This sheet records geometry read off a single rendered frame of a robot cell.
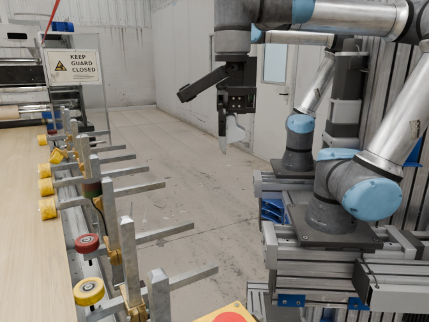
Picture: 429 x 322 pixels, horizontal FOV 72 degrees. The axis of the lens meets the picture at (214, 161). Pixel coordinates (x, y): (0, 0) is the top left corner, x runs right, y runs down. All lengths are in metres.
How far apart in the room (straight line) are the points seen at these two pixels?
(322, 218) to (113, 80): 9.15
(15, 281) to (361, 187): 0.97
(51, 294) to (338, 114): 1.03
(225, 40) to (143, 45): 9.36
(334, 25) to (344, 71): 0.31
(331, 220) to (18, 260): 0.97
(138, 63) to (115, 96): 1.24
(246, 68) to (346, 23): 0.29
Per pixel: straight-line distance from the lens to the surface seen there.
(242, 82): 0.63
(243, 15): 0.62
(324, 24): 0.80
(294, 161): 1.35
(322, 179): 0.88
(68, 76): 3.25
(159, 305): 0.66
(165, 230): 1.23
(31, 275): 1.09
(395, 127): 0.77
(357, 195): 0.73
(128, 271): 0.90
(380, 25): 0.86
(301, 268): 0.98
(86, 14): 9.76
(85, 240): 1.17
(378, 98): 1.05
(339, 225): 0.92
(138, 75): 9.90
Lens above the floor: 1.51
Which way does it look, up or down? 19 degrees down
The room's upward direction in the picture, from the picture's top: straight up
